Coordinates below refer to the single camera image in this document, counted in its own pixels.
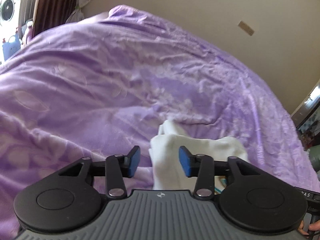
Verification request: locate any person's right hand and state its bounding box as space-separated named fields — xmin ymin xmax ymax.
xmin=298 ymin=220 xmax=320 ymax=235

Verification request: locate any blue detergent bottle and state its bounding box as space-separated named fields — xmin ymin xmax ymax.
xmin=2 ymin=34 xmax=21 ymax=61

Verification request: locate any wooden door frame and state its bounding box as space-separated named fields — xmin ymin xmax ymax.
xmin=291 ymin=81 xmax=319 ymax=128

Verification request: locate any brown striped curtain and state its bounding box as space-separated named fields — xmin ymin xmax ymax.
xmin=33 ymin=0 xmax=77 ymax=36

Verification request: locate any purple floral bed cover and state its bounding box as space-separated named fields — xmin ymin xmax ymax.
xmin=1 ymin=5 xmax=319 ymax=239

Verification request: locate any beige wall switch plate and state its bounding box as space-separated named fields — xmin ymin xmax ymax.
xmin=238 ymin=21 xmax=254 ymax=36

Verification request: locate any grey suitcase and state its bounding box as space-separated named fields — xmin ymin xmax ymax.
xmin=18 ymin=0 xmax=37 ymax=30

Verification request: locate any purple bottle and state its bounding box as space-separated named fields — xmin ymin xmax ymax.
xmin=24 ymin=21 xmax=33 ymax=43

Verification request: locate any white washing machine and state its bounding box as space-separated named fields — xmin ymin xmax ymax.
xmin=1 ymin=0 xmax=21 ymax=63

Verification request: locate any white Nevada sweatshirt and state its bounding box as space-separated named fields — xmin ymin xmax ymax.
xmin=148 ymin=119 xmax=249 ymax=195

